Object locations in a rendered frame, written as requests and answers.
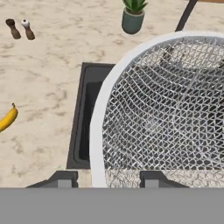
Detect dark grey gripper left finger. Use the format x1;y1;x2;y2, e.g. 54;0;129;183
26;170;79;189

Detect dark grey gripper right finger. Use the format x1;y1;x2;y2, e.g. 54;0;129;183
139;170;190;189

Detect white mesh colander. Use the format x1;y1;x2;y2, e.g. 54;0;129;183
88;31;224;189

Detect dark grey sink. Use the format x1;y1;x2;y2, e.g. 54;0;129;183
66;61;116;170

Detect yellow banana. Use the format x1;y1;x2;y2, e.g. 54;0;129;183
0;102;19;133

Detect black sink faucet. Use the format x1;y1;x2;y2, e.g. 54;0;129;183
174;0;200;32

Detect brown white-topped salt shaker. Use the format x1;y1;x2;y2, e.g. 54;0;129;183
20;18;36;41

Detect brown pepper shaker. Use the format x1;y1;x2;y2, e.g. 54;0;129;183
4;18;22;40

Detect green plant in grey pot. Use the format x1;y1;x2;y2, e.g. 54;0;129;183
121;0;149;35

